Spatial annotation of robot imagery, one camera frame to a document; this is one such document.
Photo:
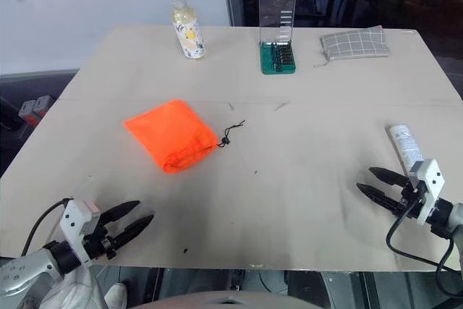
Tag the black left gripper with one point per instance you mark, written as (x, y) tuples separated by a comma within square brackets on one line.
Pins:
[(98, 242)]

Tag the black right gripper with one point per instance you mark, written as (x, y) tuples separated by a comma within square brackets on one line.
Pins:
[(410, 202)]

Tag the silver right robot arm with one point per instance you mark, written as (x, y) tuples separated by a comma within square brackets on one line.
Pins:
[(450, 216)]

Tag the white squeeze tube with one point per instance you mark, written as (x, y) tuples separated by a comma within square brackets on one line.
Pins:
[(407, 144)]

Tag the white shoe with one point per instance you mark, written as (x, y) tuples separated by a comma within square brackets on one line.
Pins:
[(115, 296)]

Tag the white crumpled fabric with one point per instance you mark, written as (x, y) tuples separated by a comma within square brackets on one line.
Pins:
[(77, 289)]

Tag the grey and red battery box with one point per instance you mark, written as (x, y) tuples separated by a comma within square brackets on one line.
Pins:
[(27, 110), (44, 103)]

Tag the grey checked fabric pouch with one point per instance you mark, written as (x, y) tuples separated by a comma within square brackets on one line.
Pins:
[(354, 45)]

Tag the dark side table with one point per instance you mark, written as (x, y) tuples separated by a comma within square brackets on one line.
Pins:
[(32, 84)]

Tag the green screwdriver bit case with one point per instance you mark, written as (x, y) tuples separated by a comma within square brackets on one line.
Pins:
[(278, 59)]

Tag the clear bottle with white cap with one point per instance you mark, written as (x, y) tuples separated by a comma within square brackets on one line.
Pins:
[(190, 34)]

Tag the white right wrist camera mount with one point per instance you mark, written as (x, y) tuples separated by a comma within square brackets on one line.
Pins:
[(432, 182)]

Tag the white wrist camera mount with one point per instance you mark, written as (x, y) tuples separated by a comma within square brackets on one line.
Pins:
[(432, 182), (74, 216)]

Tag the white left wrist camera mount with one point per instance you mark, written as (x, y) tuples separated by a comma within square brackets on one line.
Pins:
[(74, 216)]

